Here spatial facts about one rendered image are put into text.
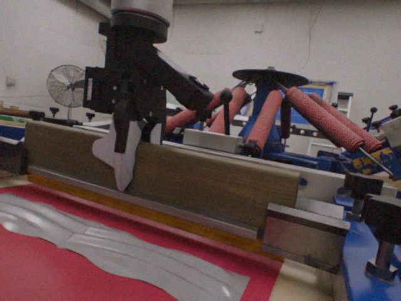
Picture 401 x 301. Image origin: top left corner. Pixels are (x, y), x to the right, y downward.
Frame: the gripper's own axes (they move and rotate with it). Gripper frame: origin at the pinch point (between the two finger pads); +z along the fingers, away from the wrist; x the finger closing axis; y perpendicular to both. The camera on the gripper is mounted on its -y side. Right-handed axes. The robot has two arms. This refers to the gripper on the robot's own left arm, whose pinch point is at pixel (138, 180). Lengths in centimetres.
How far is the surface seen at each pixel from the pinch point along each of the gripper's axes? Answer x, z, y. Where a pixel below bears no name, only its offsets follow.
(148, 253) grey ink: 8.2, 4.6, -7.7
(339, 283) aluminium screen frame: 5.0, 3.0, -24.8
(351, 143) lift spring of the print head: -56, -8, -30
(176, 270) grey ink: 8.8, 5.0, -11.2
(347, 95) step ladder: -398, -69, -49
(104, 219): 3.0, 5.3, 2.3
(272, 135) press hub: -79, -7, -6
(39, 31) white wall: -270, -106, 379
